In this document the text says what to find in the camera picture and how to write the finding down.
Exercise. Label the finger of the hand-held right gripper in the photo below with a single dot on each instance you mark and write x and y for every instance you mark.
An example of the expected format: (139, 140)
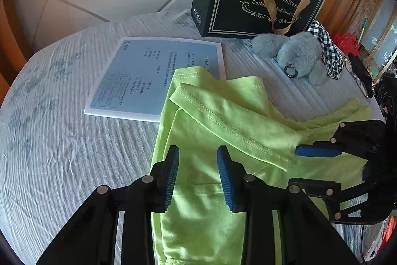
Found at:
(316, 150)
(313, 185)

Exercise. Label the printed paper sheet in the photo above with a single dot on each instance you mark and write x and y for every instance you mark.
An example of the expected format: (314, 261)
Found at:
(139, 78)

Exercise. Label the frosted patterned glass panel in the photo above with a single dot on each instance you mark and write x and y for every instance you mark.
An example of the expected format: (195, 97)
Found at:
(383, 32)

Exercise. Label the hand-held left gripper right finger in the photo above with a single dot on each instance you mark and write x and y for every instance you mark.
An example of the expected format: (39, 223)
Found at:
(225, 178)

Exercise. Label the lime green garment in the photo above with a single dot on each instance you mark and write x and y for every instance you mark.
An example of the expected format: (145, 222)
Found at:
(217, 128)

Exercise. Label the light blue striped bedsheet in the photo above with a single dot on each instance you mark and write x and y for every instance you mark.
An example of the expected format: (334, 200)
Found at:
(62, 128)

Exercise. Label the wooden headboard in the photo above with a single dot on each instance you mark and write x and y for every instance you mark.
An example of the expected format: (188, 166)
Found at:
(12, 35)

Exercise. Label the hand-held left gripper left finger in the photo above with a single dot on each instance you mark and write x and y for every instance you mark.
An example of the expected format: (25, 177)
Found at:
(172, 178)

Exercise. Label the red plastic bag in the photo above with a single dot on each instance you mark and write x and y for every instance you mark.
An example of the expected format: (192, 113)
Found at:
(346, 44)

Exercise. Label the black white checkered cloth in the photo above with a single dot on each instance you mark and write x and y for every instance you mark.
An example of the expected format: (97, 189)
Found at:
(330, 50)

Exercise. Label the grey plush toy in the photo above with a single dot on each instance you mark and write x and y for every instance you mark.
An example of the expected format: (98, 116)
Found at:
(297, 50)

